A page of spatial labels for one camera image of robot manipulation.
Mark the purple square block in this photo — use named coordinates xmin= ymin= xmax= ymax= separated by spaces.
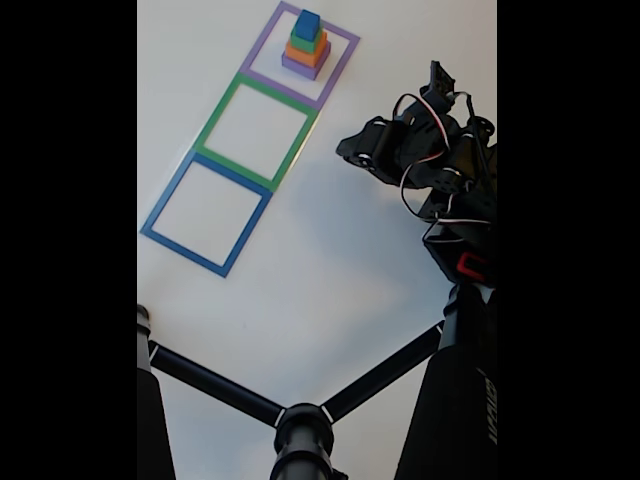
xmin=281 ymin=42 xmax=332 ymax=81

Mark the orange square block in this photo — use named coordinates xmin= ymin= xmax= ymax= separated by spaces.
xmin=284 ymin=32 xmax=329 ymax=69

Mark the green square block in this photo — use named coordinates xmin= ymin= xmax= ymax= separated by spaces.
xmin=289 ymin=22 xmax=325 ymax=54

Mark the small blue cube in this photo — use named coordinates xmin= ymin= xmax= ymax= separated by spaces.
xmin=294 ymin=9 xmax=322 ymax=42

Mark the thin black camera cable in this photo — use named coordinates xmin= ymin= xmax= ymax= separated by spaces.
xmin=421 ymin=93 xmax=496 ymax=245

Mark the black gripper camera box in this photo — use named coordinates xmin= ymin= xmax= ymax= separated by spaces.
xmin=419 ymin=59 xmax=460 ymax=109

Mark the purple square frame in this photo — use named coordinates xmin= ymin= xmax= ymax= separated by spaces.
xmin=239 ymin=0 xmax=361 ymax=111

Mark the green square frame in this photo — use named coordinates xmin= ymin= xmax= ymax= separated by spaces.
xmin=192 ymin=72 xmax=320 ymax=194

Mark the blue square frame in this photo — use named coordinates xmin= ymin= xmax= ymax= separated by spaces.
xmin=139 ymin=151 xmax=274 ymax=279

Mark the black camera tripod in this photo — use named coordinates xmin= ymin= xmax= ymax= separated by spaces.
xmin=137 ymin=284 xmax=498 ymax=480

